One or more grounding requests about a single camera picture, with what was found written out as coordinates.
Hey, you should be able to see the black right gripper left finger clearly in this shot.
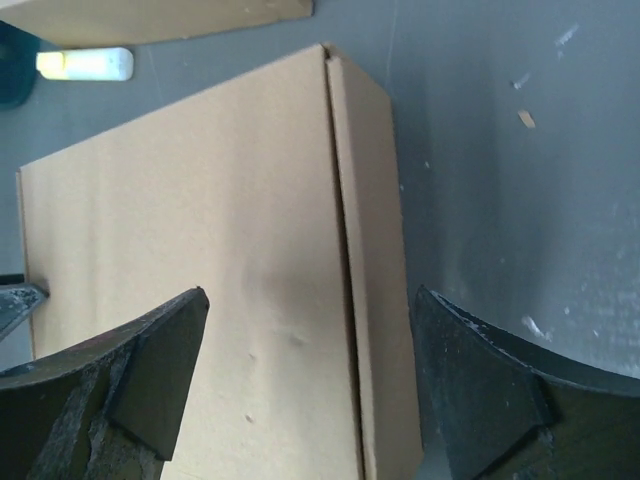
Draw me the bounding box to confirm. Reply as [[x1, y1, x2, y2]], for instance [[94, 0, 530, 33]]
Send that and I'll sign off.
[[1, 287, 209, 479]]

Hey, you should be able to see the folded brown cardboard box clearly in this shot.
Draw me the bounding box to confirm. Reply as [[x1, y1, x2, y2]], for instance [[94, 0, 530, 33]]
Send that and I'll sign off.
[[1, 0, 314, 48]]

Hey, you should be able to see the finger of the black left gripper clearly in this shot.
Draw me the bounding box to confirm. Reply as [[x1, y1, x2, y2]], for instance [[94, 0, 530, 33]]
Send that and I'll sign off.
[[0, 283, 49, 340]]

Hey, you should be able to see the yellow white marker pen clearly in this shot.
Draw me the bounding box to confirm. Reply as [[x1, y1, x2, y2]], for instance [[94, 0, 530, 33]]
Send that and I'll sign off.
[[36, 47, 134, 81]]

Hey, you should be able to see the brown cardboard box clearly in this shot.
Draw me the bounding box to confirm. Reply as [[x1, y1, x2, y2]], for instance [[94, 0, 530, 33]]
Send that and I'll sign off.
[[1, 0, 314, 48], [17, 45, 422, 479]]

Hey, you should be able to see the teal plastic bin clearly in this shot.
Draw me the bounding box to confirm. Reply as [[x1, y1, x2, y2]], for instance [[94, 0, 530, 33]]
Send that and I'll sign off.
[[0, 22, 40, 111]]

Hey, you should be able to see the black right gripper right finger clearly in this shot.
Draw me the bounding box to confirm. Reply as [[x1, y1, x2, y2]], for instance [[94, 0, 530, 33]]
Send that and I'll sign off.
[[413, 288, 639, 479]]

